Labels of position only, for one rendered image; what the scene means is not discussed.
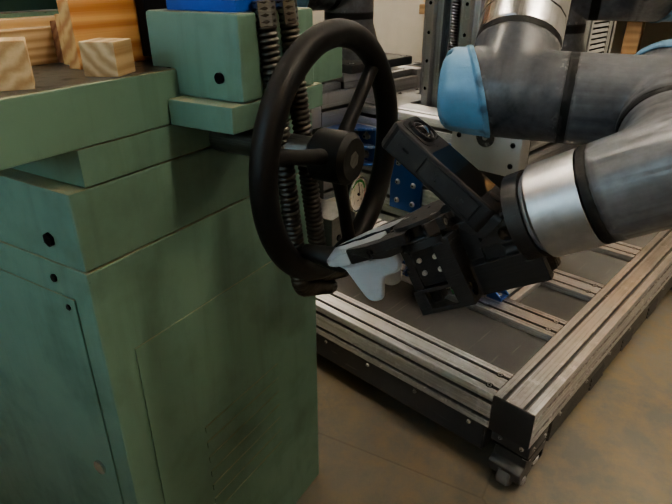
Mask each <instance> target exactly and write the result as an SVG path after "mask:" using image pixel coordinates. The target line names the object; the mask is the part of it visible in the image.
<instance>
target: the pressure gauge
mask: <svg viewBox="0 0 672 504"><path fill-rule="evenodd" d="M347 186H348V194H349V202H350V210H351V211H352V212H358V210H359V208H360V205H361V203H362V200H363V198H364V195H365V192H366V189H367V186H368V184H367V180H366V179H365V177H363V176H358V177H357V178H356V179H355V180H354V181H353V182H352V183H351V184H350V185H347ZM359 187H360V196H358V195H357V194H358V193H359Z"/></svg>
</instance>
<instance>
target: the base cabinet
mask: <svg viewBox="0 0 672 504"><path fill-rule="evenodd" d="M318 474H319V453H318V400H317V347H316V295H315V296H308V297H303V296H300V295H298V294H297V293H296V292H295V291H294V289H293V287H292V283H291V278H290V276H289V275H288V274H286V273H285V272H283V271H282V270H281V269H279V268H278V267H277V266H276V265H275V264H274V262H273V261H272V260H271V259H270V257H269V256H268V254H267V253H266V251H265V249H264V247H263V245H262V243H261V241H260V239H259V236H258V234H257V231H256V227H255V224H254V220H253V215H252V210H251V204H250V196H247V197H245V198H243V199H241V200H239V201H237V202H235V203H233V204H231V205H228V206H226V207H224V208H222V209H220V210H218V211H216V212H214V213H212V214H209V215H207V216H205V217H203V218H201V219H199V220H197V221H195V222H193V223H190V224H188V225H186V226H184V227H182V228H180V229H178V230H176V231H174V232H171V233H169V234H167V235H165V236H163V237H161V238H159V239H157V240H155V241H152V242H150V243H148V244H146V245H144V246H142V247H140V248H138V249H136V250H133V251H131V252H129V253H127V254H125V255H123V256H121V257H119V258H117V259H114V260H112V261H110V262H108V263H106V264H104V265H102V266H100V267H98V268H95V269H93V270H91V271H89V272H82V271H79V270H77V269H74V268H72V267H69V266H66V265H64V264H61V263H59V262H56V261H53V260H51V259H48V258H46V257H43V256H40V255H38V254H35V253H32V252H30V251H27V250H25V249H22V248H19V247H17V246H14V245H12V244H9V243H6V242H4V241H1V240H0V504H295V503H296V502H297V501H298V500H299V498H300V497H301V496H302V494H303V493H304V492H305V491H306V489H307V488H308V487H309V486H310V484H311V483H312V482H313V481H314V479H315V478H316V477H317V476H318Z"/></svg>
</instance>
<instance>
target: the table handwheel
mask: <svg viewBox="0 0 672 504"><path fill-rule="evenodd" d="M337 47H345V48H348V49H350V50H352V51H353V52H354V53H355V54H356V55H357V56H358V57H359V58H360V59H361V61H362V62H363V64H364V66H365V67H364V69H363V72H362V74H361V77H360V79H359V82H358V84H357V87H356V90H355V92H354V95H353V97H352V100H351V102H350V104H349V106H348V108H347V111H346V113H345V115H344V117H343V120H342V122H341V124H340V126H339V128H338V130H337V129H330V128H320V129H318V130H317V131H316V132H315V133H314V134H313V136H306V135H300V134H293V133H291V135H290V137H289V138H287V143H285V144H284V145H283V147H284V149H281V144H282V139H283V134H284V129H285V125H286V121H287V118H288V115H289V111H290V108H291V106H292V103H293V100H294V98H295V95H296V93H297V91H298V89H299V87H300V85H301V83H302V81H303V79H304V78H305V76H306V74H307V73H308V71H309V70H310V69H311V67H312V66H313V65H314V64H315V62H316V61H317V60H318V59H319V58H320V57H321V56H322V55H323V54H325V53H326V52H328V51H329V50H331V49H334V48H337ZM371 86H372V88H373V93H374V99H375V107H376V144H375V153H374V160H373V165H372V170H371V175H370V179H369V182H368V186H367V189H366V192H365V195H364V198H363V200H362V203H361V205H360V208H359V210H358V212H357V214H356V216H355V218H354V220H353V221H352V215H351V210H350V202H349V194H348V186H347V185H350V184H351V183H352V182H353V181H354V180H355V179H356V178H357V177H358V176H359V174H360V173H361V170H362V167H363V164H364V158H365V150H364V145H363V142H362V141H361V139H360V137H359V135H358V134H357V133H355V132H354V129H355V127H356V124H357V121H358V119H359V116H360V113H361V111H362V108H363V105H364V103H365V100H366V98H367V96H368V93H369V91H370V89H371ZM397 121H398V106H397V95H396V88H395V83H394V78H393V74H392V71H391V67H390V64H389V62H388V59H387V56H386V54H385V52H384V50H383V48H382V46H381V45H380V43H379V42H378V40H377V39H376V38H375V36H374V35H373V34H372V33H371V32H370V31H369V30H368V29H367V28H365V27H364V26H362V25H361V24H359V23H357V22H355V21H352V20H349V19H343V18H334V19H329V20H325V21H322V22H319V23H317V24H315V25H313V26H312V27H310V28H309V29H307V30H306V31H305V32H303V33H302V34H301V35H300V36H299V37H298V38H297V39H296V40H295V41H294V42H293V43H292V44H291V45H290V46H289V48H288V49H287V50H286V51H285V53H284V54H283V56H282V57H281V59H280V60H279V62H278V64H277V65H276V67H275V69H274V71H273V73H272V75H271V77H270V79H269V81H268V84H267V86H266V88H265V91H264V94H263V96H262V99H261V102H260V105H259V109H258V112H257V116H256V120H255V124H254V128H253V129H250V130H247V131H244V132H241V133H238V134H235V135H230V134H224V133H218V132H212V131H210V133H209V141H210V144H211V146H212V147H213V148H214V149H215V150H219V151H224V152H230V153H235V154H240V155H245V156H250V157H249V194H250V204H251V210H252V215H253V220H254V224H255V227H256V231H257V234H258V236H259V239H260V241H261V243H262V245H263V247H264V249H265V251H266V253H267V254H268V256H269V257H270V259H271V260H272V261H273V262H274V264H275V265H276V266H277V267H278V268H279V269H281V270H282V271H283V272H285V273H286V274H288V275H289V276H291V277H294V278H297V279H300V280H306V281H312V280H319V279H323V278H326V277H328V276H331V275H332V274H334V273H336V271H332V270H329V269H327V268H325V267H322V266H320V265H317V264H315V263H313V262H311V261H309V260H307V259H304V258H303V257H302V255H301V252H299V251H298V250H297V249H296V247H295V246H294V245H293V243H292V242H291V240H290V238H289V236H288V234H287V231H286V229H285V226H284V222H283V219H282V214H281V209H280V202H279V189H278V174H279V166H290V165H297V166H302V167H307V170H308V172H309V174H310V176H311V177H312V178H313V179H315V180H319V181H324V182H329V183H332V185H333V190H334V194H335V199H336V204H337V208H338V214H339V221H340V227H341V234H342V238H341V239H340V240H339V241H338V242H337V243H336V244H335V245H334V246H333V247H338V246H339V245H340V244H342V243H344V242H346V241H348V240H350V239H352V238H354V237H356V236H359V235H361V234H363V233H365V232H367V231H369V230H372V229H373V227H374V225H375V223H376V221H377V219H378V217H379V214H380V212H381V209H382V207H383V204H384V201H385V198H386V195H387V192H388V188H389V185H390V181H391V177H392V172H393V167H394V161H395V158H394V157H393V156H392V155H391V154H389V153H388V152H387V151H386V150H385V149H384V148H383V147H382V141H383V139H384V137H385V136H386V134H387V133H388V132H389V130H390V129H391V127H392V126H393V124H394V123H395V122H397Z"/></svg>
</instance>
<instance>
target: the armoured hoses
mask: <svg viewBox="0 0 672 504"><path fill-rule="evenodd" d="M251 10H252V12H254V13H255V16H256V20H257V21H256V24H257V26H258V27H257V31H258V32H259V33H258V38H259V41H258V43H259V44H260V47H259V50H260V51H261V52H260V56H261V57H262V58H261V63H262V66H261V68H262V69H263V71H262V75H263V81H264V84H263V86H264V87H265V88H266V86H267V84H268V81H269V79H270V77H271V75H272V73H273V71H274V69H275V67H276V65H277V64H278V62H279V60H280V59H281V56H279V55H280V53H281V51H280V50H279V47H280V45H279V44H278V41H279V38H278V37H277V35H278V31H277V30H276V29H277V27H278V26H277V24H278V19H277V11H278V14H279V22H280V28H281V35H282V37H281V40H282V41H283V43H282V46H283V53H285V51H286V50H287V49H288V48H289V46H290V45H291V44H292V43H293V42H294V41H295V40H296V39H297V38H298V37H299V36H300V34H299V31H300V29H299V28H298V26H299V22H298V21H299V16H298V7H297V0H256V1H251ZM276 10H277V11H276ZM305 78H306V76H305ZM305 78H304V79H303V81H302V83H301V85H300V87H299V89H298V91H297V93H296V95H295V98H294V100H293V103H292V106H291V108H290V109H291V111H290V114H291V119H292V123H291V124H292V125H293V127H292V129H293V130H294V132H293V134H300V135H306V136H313V135H312V131H313V130H312V129H311V127H312V125H311V124H310V123H311V119H310V113H309V111H310V109H309V108H308V107H309V103H308V97H307V95H308V93H307V92H306V90H307V87H306V86H305V85H306V83H307V82H306V81H305ZM288 118H289V116H288ZM288 118H287V121H286V125H285V129H284V134H283V139H282V144H281V149H284V147H283V145H284V144H285V143H287V138H289V137H290V135H291V133H290V132H289V131H290V127H289V123H290V122H289V121H288ZM294 167H295V165H290V166H279V174H278V189H279V196H280V197H279V200H280V205H281V208H280V209H281V210H282V212H281V214H282V215H283V216H282V219H283V222H284V226H285V229H286V231H287V234H288V236H289V238H290V240H291V242H292V243H293V245H294V246H295V247H296V249H297V250H298V251H299V252H302V248H303V246H304V244H305V243H304V242H303V241H304V238H303V233H302V232H303V229H302V223H301V222H302V219H301V214H300V211H301V210H300V209H299V208H300V205H299V199H298V197H299V195H298V194H297V193H298V190H297V185H296V183H297V180H296V179H295V178H296V175H295V172H296V170H295V169H294ZM298 170H299V173H298V174H299V175H300V176H299V179H300V184H301V187H300V188H301V189H302V190H301V193H302V198H303V200H302V202H303V203H304V204H303V207H304V212H305V213H304V216H305V221H306V223H305V224H306V225H307V226H306V229H307V234H308V235H307V237H308V242H309V244H315V245H325V246H326V241H325V240H326V238H325V233H324V231H325V229H324V224H323V222H324V220H323V216H322V211H321V210H322V207H321V202H320V201H321V198H320V193H319V191H320V189H319V188H318V187H319V184H318V180H315V179H313V178H312V177H311V176H310V174H309V172H308V170H307V167H302V166H298ZM348 275H349V273H348V272H345V273H340V272H336V273H334V274H332V275H331V276H328V277H326V278H323V279H319V280H312V281H306V280H300V279H297V278H294V277H291V276H290V278H291V283H292V287H293V289H294V291H295V292H296V293H297V294H298V295H300V296H303V297H308V296H315V295H322V294H330V293H333V292H335V291H337V282H336V281H335V280H334V279H338V278H343V277H347V276H348Z"/></svg>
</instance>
